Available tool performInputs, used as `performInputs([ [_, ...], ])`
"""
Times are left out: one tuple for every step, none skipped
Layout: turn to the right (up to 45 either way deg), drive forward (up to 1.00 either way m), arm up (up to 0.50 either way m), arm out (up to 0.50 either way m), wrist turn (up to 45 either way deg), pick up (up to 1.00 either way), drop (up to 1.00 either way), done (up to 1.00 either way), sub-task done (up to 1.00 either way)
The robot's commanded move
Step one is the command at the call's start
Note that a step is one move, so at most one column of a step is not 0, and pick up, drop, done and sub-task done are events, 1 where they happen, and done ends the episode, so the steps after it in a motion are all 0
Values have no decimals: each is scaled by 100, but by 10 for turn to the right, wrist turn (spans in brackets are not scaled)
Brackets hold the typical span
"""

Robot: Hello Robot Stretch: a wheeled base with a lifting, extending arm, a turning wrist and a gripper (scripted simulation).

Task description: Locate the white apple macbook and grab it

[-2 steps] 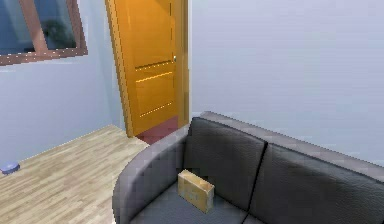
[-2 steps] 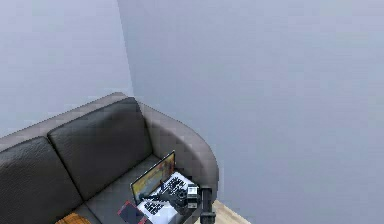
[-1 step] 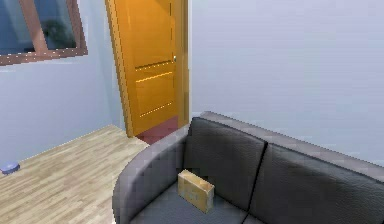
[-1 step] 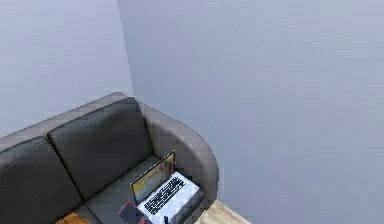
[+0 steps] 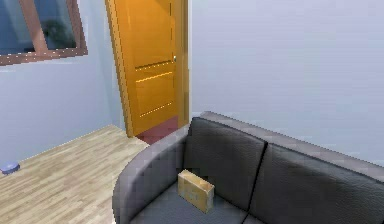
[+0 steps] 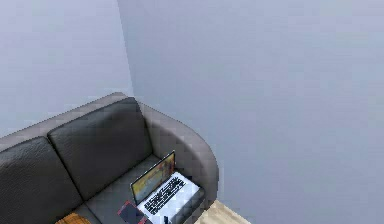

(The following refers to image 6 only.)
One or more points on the white open laptop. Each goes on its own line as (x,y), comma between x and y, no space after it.
(166,193)

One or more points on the grey sofa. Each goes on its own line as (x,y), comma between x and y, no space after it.
(100,146)

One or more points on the small dark blue object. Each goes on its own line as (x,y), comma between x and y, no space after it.
(165,220)

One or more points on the black red-edged book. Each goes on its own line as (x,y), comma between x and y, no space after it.
(131,213)

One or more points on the orange cushion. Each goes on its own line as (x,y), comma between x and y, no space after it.
(73,220)

